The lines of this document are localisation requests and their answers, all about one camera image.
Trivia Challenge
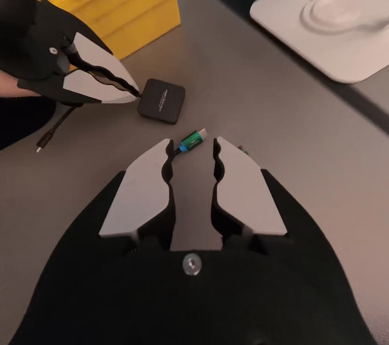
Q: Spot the person's left forearm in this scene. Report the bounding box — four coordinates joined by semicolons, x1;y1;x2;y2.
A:
0;71;41;98

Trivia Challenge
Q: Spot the dark grey adapter hub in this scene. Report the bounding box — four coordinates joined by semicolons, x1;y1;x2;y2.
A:
36;78;186;153

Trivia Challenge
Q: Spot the green plug HDMI cable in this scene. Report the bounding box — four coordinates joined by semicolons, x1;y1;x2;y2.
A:
172;127;250;157

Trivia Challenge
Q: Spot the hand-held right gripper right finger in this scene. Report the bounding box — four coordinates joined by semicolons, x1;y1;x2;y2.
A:
211;137;288;245

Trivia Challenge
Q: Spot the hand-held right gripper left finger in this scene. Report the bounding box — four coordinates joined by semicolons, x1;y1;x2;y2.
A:
98;138;176;250

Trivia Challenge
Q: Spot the yellow storage bin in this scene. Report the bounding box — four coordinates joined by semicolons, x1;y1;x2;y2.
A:
30;0;181;61

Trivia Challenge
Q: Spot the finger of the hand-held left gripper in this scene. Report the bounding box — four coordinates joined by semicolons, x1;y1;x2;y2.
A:
62;69;140;104
65;32;140;94

